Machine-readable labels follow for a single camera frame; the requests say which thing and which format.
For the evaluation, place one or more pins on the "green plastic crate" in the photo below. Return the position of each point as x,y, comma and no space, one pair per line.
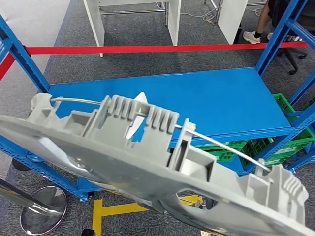
282,104
221,151

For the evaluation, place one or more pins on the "blue metal shelf rack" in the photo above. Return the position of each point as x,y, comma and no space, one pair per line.
196,97

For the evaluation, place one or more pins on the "chrome stanchion post with base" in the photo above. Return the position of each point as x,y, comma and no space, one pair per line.
47,208

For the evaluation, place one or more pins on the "person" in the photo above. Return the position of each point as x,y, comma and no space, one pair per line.
263,16

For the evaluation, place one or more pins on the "white plastic trim part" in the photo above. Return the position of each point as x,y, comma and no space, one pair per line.
141,97

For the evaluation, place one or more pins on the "red barrier belt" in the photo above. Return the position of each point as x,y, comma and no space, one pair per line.
147,49

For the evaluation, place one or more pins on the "dark round stanchion base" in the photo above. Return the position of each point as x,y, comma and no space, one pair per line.
20,165

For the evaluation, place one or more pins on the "white desk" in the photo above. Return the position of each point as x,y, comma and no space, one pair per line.
174,22
230,19

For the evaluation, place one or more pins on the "grey plastic wheel hubcap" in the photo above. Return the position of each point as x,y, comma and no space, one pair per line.
123,156

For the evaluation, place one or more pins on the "black office chair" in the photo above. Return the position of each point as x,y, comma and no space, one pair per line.
292,60

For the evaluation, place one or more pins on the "black robot body part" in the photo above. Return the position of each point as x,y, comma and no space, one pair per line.
88,232

